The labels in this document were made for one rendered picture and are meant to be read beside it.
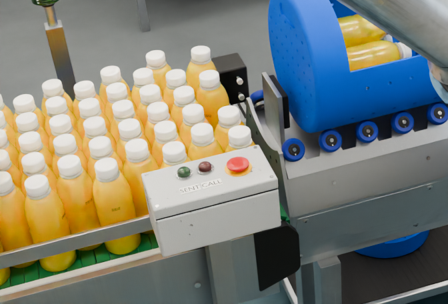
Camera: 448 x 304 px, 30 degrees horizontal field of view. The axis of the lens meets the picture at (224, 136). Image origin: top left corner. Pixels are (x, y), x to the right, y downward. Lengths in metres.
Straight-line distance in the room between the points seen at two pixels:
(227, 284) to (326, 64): 0.42
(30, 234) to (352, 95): 0.62
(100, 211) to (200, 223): 0.22
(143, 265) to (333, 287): 0.54
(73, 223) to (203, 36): 2.63
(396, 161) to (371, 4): 0.75
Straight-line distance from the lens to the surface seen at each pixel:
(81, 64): 3.98
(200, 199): 1.28
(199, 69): 1.70
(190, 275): 1.54
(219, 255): 1.41
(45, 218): 1.43
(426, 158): 1.71
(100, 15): 4.40
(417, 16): 1.01
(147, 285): 1.53
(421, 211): 1.83
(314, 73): 1.48
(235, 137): 1.43
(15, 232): 1.49
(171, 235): 1.32
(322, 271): 1.84
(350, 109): 1.55
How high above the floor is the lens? 1.91
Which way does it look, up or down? 35 degrees down
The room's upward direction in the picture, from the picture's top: 7 degrees counter-clockwise
